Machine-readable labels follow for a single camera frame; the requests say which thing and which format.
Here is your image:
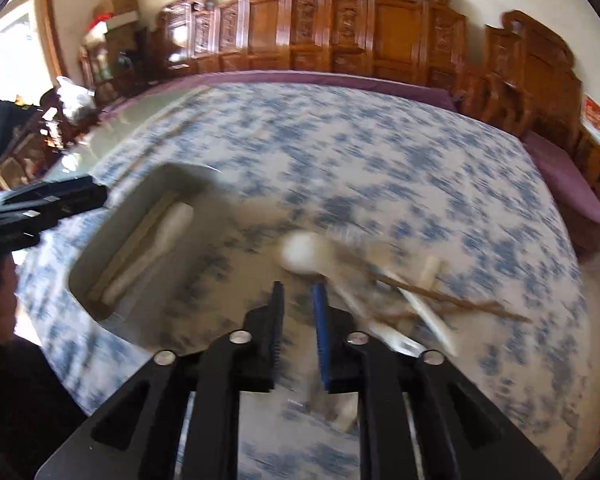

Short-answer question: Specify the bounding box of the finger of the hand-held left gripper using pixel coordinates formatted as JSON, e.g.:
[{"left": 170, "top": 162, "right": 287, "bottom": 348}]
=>
[
  {"left": 2, "top": 174, "right": 109, "bottom": 213},
  {"left": 0, "top": 205, "right": 68, "bottom": 252}
]

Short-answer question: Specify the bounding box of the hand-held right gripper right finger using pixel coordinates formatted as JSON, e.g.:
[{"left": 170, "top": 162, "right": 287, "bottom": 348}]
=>
[{"left": 312, "top": 282, "right": 563, "bottom": 480}]

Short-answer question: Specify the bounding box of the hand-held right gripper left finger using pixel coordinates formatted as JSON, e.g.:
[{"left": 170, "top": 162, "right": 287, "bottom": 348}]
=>
[{"left": 35, "top": 281, "right": 287, "bottom": 480}]

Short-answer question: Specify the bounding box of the metal tray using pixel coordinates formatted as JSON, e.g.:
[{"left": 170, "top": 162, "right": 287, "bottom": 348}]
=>
[{"left": 69, "top": 161, "right": 291, "bottom": 356}]

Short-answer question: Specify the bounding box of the large white spoon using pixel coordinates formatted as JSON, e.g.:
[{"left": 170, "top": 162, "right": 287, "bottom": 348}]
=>
[{"left": 279, "top": 232, "right": 376, "bottom": 323}]

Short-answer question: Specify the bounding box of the metal fork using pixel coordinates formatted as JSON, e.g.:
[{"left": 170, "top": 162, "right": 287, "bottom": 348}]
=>
[{"left": 369, "top": 320, "right": 427, "bottom": 358}]

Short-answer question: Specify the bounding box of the wooden chopstick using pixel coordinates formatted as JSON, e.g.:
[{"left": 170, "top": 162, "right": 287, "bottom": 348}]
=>
[
  {"left": 375, "top": 269, "right": 532, "bottom": 324},
  {"left": 92, "top": 195, "right": 182, "bottom": 302},
  {"left": 374, "top": 302, "right": 483, "bottom": 327},
  {"left": 86, "top": 191, "right": 177, "bottom": 297}
]

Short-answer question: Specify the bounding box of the small white spoon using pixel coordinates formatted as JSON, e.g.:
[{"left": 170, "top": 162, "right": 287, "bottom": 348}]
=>
[
  {"left": 102, "top": 203, "right": 195, "bottom": 308},
  {"left": 404, "top": 255, "right": 460, "bottom": 357}
]

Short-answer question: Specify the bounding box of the dark wooden chair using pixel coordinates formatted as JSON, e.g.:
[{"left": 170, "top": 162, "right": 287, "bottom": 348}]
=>
[{"left": 0, "top": 105, "right": 77, "bottom": 191}]

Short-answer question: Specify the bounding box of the clear plastic bag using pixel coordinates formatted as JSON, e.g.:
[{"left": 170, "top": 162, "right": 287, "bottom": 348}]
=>
[{"left": 56, "top": 75, "right": 99, "bottom": 124}]

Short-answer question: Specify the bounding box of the blue floral tablecloth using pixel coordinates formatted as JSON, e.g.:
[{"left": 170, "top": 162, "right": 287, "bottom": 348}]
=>
[{"left": 17, "top": 82, "right": 593, "bottom": 480}]

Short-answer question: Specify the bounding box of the brown cardboard box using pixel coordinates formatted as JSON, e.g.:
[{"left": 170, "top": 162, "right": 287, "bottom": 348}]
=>
[{"left": 92, "top": 0, "right": 139, "bottom": 17}]

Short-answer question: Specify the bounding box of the carved wooden chair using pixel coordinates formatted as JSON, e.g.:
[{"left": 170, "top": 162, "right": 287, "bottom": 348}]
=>
[
  {"left": 157, "top": 0, "right": 222, "bottom": 75},
  {"left": 330, "top": 0, "right": 469, "bottom": 92},
  {"left": 462, "top": 9, "right": 587, "bottom": 148},
  {"left": 219, "top": 0, "right": 332, "bottom": 74}
]

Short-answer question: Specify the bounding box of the purple seat cushion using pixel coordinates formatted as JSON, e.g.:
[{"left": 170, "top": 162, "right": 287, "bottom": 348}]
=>
[{"left": 521, "top": 130, "right": 600, "bottom": 227}]

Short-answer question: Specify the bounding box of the red box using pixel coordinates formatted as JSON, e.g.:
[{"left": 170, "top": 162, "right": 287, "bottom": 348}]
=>
[{"left": 581, "top": 94, "right": 600, "bottom": 134}]

